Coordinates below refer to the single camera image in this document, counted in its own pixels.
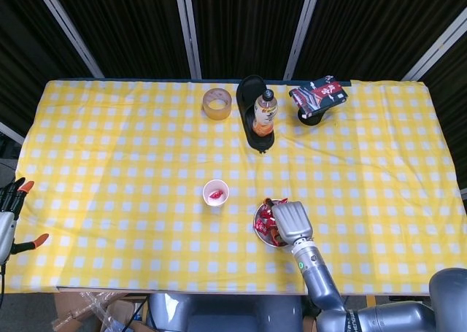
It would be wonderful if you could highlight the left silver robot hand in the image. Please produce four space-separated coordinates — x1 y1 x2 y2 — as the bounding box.
0 177 50 266

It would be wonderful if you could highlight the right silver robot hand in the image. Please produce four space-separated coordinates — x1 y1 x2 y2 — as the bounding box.
263 197 315 247

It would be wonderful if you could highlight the metal bowl of red candies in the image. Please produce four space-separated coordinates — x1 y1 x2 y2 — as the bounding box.
252 199 293 249

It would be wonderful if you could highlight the white paper cup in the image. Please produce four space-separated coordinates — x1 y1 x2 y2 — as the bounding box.
203 179 230 208

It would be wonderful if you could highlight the brown cardboard box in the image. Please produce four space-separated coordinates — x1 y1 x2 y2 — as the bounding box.
50 291 149 332

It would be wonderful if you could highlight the black small bowl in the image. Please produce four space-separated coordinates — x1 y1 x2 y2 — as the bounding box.
297 104 331 127

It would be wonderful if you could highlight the orange drink plastic bottle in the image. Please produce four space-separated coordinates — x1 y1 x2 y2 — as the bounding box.
251 89 279 138

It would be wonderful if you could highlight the clear plastic wrap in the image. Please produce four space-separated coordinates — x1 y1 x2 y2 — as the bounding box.
74 290 127 332

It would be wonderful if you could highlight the grey robot torso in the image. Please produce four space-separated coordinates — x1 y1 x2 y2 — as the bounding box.
147 293 306 332

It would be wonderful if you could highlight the brown packing tape roll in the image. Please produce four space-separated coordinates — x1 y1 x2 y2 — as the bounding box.
202 88 233 121

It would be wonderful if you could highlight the black oval plastic tray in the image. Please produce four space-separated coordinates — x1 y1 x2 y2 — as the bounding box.
236 74 277 154

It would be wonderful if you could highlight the yellow white checked tablecloth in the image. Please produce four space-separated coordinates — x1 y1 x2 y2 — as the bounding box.
0 78 467 296

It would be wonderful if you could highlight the black pleated curtain panel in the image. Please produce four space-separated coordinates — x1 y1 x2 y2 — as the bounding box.
291 0 467 81
49 0 193 80
0 0 96 128
419 36 467 194
189 0 311 80

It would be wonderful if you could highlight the white metal frame post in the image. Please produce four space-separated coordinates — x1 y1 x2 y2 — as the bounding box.
31 0 106 80
283 0 324 80
173 0 203 80
0 121 26 146
401 7 467 82

